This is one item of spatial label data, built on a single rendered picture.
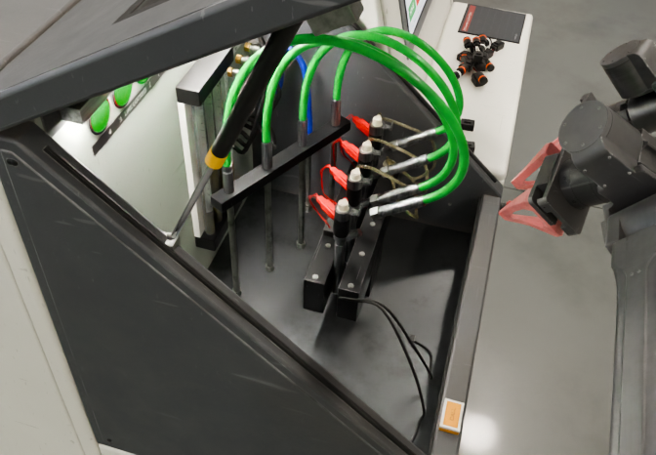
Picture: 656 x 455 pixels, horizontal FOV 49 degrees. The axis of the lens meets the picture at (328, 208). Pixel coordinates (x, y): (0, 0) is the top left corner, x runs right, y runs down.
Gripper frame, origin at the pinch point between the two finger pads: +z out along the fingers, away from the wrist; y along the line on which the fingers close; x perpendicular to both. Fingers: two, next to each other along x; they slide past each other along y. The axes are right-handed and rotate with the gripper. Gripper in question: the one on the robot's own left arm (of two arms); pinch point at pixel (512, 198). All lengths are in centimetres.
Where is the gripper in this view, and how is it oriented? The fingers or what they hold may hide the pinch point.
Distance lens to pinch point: 92.0
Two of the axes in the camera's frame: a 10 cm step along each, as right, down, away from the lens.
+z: -5.7, 1.8, 8.0
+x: 7.0, 6.2, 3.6
